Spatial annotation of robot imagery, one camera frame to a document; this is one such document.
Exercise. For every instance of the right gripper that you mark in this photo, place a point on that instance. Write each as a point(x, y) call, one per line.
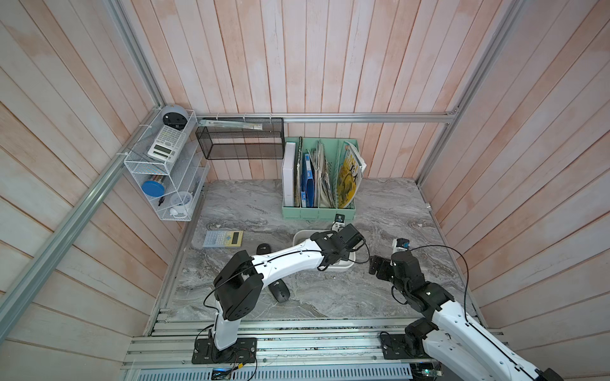
point(384, 264)

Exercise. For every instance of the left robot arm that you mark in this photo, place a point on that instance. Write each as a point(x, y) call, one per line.
point(237, 288)

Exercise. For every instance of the black mesh basket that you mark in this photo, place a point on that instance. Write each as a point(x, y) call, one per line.
point(235, 144)

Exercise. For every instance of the white binder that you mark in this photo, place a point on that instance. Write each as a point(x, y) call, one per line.
point(288, 174)

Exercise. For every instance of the yellow blue calculator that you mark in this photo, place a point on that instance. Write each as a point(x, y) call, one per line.
point(223, 239)

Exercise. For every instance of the white wire shelf rack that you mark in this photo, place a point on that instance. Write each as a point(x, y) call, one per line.
point(187, 173)

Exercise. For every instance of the green magazine file holder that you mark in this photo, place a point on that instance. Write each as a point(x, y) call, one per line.
point(334, 150)

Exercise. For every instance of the white calculator on shelf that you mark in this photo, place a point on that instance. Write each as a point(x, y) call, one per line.
point(167, 144)

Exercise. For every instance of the dark grey mouse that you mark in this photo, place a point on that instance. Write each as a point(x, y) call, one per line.
point(279, 291)

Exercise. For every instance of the yellow picture book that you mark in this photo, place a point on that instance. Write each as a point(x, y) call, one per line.
point(350, 173)

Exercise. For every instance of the blue lid jar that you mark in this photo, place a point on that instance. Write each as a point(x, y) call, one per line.
point(153, 187)

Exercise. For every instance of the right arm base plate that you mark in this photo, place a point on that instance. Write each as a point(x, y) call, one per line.
point(401, 346)

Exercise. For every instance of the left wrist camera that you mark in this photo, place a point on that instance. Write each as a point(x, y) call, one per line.
point(339, 222)

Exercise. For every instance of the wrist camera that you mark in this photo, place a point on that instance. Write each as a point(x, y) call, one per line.
point(400, 245)
point(339, 222)

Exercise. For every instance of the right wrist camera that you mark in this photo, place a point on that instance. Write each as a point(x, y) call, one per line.
point(400, 245)

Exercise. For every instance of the white cup on shelf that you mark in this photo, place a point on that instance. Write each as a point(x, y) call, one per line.
point(180, 204)

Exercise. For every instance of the blue book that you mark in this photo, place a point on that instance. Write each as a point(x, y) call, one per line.
point(308, 182)

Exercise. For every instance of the black slim mouse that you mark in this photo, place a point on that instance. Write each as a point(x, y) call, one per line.
point(263, 249)

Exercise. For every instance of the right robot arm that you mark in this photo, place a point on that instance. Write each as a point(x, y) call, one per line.
point(445, 332)

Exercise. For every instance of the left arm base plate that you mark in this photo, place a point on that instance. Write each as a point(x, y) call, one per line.
point(242, 352)

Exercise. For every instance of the white storage box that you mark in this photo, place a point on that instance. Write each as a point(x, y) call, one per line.
point(342, 265)

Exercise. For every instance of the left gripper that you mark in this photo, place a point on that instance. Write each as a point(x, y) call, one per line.
point(345, 254)

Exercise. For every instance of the ruler on basket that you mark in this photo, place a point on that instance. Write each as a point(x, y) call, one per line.
point(216, 123)

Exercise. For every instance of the round black white speaker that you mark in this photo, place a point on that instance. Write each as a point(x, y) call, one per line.
point(175, 117)

